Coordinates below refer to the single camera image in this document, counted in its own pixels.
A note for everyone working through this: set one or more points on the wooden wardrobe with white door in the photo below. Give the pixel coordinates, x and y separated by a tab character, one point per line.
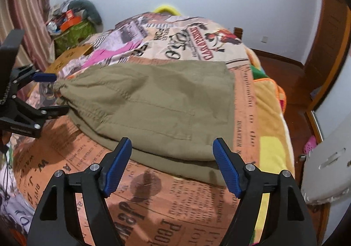
334	98

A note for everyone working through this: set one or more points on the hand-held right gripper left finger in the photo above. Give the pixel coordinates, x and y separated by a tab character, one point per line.
118	169

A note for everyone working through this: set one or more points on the wooden bed post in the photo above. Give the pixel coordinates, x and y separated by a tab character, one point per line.
238	32

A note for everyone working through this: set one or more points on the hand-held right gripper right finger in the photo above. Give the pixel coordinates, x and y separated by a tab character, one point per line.
224	166

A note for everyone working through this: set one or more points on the pink slipper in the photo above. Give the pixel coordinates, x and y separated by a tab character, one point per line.
309	146

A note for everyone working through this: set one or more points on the grey plush pillow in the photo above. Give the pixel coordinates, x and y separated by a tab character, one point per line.
90	10

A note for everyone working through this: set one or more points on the orange box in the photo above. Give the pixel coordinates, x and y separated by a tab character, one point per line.
70	24

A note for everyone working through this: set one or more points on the striped red curtain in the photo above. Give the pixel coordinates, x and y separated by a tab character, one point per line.
30	2

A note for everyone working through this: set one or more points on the green fabric storage box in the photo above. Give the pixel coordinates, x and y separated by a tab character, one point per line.
74	34

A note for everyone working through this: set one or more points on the colourful patchwork blanket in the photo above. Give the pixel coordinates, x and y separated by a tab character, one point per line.
274	147

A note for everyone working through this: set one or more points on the white plastic stool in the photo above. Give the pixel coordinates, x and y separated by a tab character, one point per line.
326	172

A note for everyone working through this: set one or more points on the olive green pants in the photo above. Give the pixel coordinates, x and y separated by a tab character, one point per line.
153	103

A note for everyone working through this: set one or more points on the newspaper printed blanket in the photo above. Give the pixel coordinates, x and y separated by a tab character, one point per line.
164	202

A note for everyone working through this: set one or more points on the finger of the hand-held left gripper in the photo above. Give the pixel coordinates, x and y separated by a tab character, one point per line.
52	111
44	77

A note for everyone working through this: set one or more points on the white printed cloth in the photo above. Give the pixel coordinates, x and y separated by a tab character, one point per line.
11	207

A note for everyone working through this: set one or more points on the pink cloth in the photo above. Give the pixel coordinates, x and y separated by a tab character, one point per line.
109	54

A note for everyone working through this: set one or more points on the small red box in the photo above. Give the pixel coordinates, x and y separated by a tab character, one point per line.
70	13

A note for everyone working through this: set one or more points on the brown wooden door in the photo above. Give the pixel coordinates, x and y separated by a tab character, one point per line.
326	24

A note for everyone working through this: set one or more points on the white wall socket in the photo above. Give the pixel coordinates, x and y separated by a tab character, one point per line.
264	39

